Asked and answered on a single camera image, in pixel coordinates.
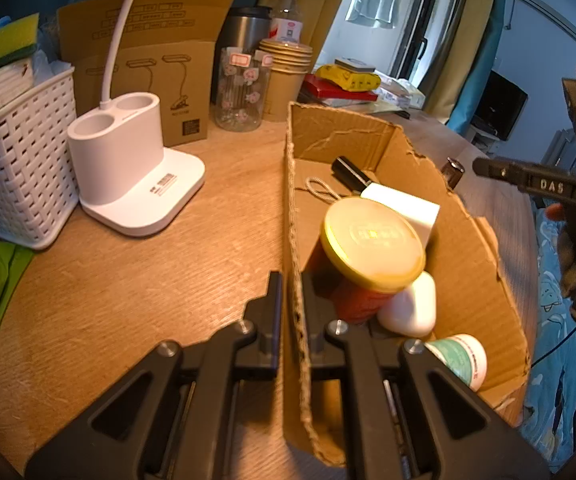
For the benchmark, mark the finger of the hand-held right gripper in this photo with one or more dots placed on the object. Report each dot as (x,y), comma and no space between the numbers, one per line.
(527,176)

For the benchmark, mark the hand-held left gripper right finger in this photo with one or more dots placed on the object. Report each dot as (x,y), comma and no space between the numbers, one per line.
(313,305)

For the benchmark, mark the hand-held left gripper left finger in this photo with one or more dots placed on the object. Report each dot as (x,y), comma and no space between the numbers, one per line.
(268,310)

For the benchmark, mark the red jar with yellow lid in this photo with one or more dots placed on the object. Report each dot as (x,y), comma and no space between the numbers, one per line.
(372,240)

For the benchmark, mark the white earbuds case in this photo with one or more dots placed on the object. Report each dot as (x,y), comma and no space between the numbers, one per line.
(412,310)

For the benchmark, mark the torn cardboard box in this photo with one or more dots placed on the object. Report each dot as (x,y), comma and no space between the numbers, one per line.
(467,270)

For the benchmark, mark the white power adapter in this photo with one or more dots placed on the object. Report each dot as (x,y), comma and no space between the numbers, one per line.
(407,210)

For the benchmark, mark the white bottle with green label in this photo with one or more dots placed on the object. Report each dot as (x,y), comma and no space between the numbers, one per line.
(460,360)

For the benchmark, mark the white cabinet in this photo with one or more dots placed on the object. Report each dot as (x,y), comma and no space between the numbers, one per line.
(482,140)

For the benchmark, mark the black television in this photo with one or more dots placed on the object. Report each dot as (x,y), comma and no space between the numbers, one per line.
(502,105)

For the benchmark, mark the teal curtain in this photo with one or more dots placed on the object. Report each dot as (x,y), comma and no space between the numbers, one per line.
(497,35)

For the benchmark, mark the white air conditioner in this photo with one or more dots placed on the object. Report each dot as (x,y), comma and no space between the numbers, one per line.
(552,15)

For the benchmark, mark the pile of plastic packets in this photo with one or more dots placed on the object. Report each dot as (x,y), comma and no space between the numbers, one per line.
(400,92)

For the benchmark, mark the yellow curtain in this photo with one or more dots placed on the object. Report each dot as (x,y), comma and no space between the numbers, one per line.
(462,35)
(308,0)

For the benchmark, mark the printed blue blanket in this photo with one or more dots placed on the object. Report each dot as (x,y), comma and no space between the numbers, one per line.
(552,360)

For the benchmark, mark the yellow packet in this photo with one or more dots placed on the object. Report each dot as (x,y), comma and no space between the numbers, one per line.
(347,79)

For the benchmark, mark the small grey white device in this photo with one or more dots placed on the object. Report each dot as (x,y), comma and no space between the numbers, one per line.
(355,65)

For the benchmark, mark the white desk lamp base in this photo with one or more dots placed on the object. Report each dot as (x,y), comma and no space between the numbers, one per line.
(118,160)

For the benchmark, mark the red book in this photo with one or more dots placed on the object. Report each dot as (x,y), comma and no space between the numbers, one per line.
(328,91)

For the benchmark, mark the stack of paper cups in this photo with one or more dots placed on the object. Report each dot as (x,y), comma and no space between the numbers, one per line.
(285,90)

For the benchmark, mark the flower print glass jar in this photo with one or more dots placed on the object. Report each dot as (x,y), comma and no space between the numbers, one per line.
(238,95)
(266,75)

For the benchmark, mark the printed lamp cardboard box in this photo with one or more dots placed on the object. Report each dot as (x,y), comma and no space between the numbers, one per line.
(178,85)

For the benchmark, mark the steel thermos mug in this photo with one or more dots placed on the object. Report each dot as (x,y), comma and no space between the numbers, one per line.
(243,30)

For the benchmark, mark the white woven plastic basket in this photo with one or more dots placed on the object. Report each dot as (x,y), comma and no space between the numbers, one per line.
(23,160)

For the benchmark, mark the clear plastic water bottle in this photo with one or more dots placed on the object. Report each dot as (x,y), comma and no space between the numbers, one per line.
(286,15)

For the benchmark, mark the clear plastic bag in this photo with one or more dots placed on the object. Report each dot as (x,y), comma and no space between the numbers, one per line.
(53,60)

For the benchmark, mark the white tissue pack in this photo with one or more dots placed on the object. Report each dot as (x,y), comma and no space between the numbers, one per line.
(3,85)

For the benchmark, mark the yellow green sponge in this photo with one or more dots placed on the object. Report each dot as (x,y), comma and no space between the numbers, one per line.
(3,45)

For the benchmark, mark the black door frame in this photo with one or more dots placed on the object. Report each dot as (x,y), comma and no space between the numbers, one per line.
(417,20)

